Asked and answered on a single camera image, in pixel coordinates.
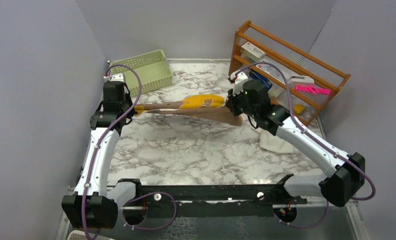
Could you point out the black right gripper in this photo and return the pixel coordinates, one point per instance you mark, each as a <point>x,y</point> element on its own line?
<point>232,101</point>

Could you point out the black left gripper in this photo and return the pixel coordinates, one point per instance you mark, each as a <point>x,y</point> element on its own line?
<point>127,97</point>

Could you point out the yellow brown bear towel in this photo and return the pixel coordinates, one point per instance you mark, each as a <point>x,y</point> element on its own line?
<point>203,106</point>

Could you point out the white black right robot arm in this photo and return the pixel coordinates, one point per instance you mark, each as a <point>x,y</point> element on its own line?
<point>343,174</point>

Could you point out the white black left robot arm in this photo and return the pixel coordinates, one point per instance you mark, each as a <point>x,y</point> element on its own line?
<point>90,205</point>

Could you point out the blue flat object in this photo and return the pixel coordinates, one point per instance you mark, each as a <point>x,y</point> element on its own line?
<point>257,76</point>

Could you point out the orange wooden shelf rack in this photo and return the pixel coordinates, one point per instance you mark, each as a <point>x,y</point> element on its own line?
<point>288,57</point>

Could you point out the white device on shelf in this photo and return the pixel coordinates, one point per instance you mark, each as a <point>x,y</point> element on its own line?
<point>301,80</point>

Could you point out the yellow grey sponge block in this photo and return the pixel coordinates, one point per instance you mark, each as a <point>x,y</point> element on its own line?
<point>299,109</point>

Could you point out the white towel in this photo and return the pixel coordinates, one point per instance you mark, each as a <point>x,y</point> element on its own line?
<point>274,144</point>

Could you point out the light green plastic basket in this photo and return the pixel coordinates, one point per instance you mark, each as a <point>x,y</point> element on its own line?
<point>152,68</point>

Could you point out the white green small box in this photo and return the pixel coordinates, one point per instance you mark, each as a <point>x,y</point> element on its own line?
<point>252,52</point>

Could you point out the pink clip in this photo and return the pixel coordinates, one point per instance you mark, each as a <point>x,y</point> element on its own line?
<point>312,89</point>

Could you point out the white basket at bottom edge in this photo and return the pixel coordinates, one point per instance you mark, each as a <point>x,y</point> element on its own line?
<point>80,235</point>

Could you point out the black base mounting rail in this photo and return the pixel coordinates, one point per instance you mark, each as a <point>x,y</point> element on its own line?
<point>201,201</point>

